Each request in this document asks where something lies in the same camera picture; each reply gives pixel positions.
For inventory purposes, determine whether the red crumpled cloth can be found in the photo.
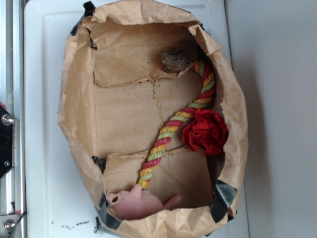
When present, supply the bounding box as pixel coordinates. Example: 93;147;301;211
182;108;228;156

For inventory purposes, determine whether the black metal bracket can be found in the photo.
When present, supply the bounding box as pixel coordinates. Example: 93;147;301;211
0;103;14;178

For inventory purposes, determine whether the brown paper bag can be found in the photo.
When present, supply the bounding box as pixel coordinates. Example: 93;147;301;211
58;0;248;238

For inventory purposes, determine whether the pink plush toy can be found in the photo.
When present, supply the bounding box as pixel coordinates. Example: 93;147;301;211
108;184;182;220

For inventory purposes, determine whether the brown rough rock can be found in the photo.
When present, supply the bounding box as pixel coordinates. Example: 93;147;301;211
160;48;191;73

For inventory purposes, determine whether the red yellow green rope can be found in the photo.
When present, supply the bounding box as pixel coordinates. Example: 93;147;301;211
137;59;215;190

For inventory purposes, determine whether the aluminium frame rail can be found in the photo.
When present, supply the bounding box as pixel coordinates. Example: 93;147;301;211
0;0;27;238

